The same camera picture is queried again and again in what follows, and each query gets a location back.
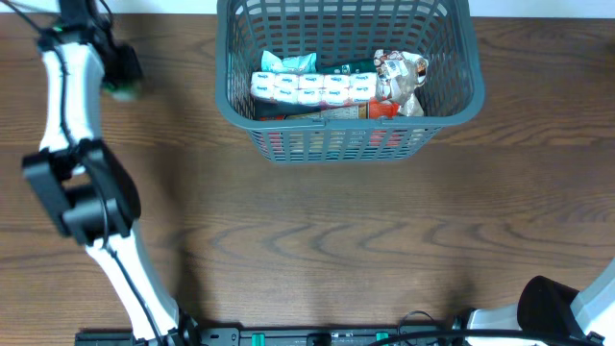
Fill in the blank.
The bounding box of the green lidded jar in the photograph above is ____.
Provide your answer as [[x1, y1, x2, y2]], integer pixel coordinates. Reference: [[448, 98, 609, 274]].
[[103, 82, 142, 102]]

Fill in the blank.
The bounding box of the green Nescafe coffee bag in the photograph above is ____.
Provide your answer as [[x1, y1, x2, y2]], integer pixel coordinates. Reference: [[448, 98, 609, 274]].
[[254, 58, 379, 121]]

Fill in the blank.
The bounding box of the multipack of small cartons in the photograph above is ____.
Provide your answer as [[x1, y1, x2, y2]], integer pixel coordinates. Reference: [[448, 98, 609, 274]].
[[250, 72, 378, 108]]

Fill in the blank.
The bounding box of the mint green snack packet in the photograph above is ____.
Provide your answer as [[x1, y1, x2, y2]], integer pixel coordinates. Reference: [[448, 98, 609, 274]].
[[260, 51, 317, 74]]

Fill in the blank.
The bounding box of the orange spaghetti packet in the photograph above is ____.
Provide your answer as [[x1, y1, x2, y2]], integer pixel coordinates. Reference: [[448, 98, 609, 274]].
[[255, 101, 401, 121]]

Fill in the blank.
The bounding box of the beige brown snack bag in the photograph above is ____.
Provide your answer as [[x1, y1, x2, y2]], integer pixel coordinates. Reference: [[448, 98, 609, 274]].
[[374, 49, 430, 117]]

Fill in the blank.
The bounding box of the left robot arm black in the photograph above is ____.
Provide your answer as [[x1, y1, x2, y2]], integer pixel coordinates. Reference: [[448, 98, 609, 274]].
[[22, 0, 201, 345]]

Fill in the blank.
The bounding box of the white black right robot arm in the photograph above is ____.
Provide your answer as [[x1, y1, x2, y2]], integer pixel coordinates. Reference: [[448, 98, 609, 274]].
[[453, 263, 614, 346]]

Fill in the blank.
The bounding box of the grey plastic basket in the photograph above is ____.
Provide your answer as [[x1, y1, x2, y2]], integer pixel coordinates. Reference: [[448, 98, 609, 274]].
[[215, 0, 485, 163]]

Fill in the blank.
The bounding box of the black cable left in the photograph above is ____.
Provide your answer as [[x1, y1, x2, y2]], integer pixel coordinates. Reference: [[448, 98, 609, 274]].
[[0, 0, 167, 346]]

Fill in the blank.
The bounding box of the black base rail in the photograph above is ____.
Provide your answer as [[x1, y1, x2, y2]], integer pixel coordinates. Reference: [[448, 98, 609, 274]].
[[74, 324, 463, 346]]

